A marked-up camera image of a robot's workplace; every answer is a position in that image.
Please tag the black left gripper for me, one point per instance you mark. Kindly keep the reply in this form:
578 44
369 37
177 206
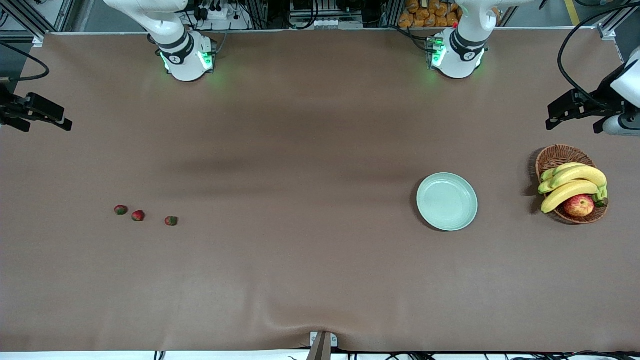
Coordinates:
603 96

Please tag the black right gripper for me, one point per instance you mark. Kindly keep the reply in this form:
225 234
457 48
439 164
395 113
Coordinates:
6 108

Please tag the red strawberry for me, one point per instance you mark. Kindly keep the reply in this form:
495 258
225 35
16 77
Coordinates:
171 220
138 215
120 210

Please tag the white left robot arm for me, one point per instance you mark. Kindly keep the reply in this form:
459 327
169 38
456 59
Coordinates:
462 55

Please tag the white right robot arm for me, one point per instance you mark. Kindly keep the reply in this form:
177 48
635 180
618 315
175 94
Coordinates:
182 60

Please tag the pale green round plate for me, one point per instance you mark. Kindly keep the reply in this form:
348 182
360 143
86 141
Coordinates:
447 201

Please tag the large yellow banana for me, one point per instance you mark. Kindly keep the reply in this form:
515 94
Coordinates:
586 174
567 192

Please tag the small yellow-green banana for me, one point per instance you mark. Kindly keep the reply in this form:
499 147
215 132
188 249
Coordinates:
550 173

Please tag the red yellow apple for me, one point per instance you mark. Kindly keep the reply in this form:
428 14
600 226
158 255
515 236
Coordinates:
579 206

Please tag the brown wicker basket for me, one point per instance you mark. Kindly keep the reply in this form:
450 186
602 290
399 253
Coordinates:
575 221

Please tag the bag of orange buns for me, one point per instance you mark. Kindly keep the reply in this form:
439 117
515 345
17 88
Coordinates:
425 12

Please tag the white power strip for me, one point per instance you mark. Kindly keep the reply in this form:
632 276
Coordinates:
220 15

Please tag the brown table cover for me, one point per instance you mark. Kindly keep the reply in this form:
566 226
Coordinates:
300 150

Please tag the white terminal strip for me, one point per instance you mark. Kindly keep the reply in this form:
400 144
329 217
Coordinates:
326 23

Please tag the aluminium frame profile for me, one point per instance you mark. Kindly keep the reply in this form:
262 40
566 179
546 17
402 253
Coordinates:
611 32
25 19

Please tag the grey metal mount bracket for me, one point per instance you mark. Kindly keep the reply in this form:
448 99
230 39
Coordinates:
322 345

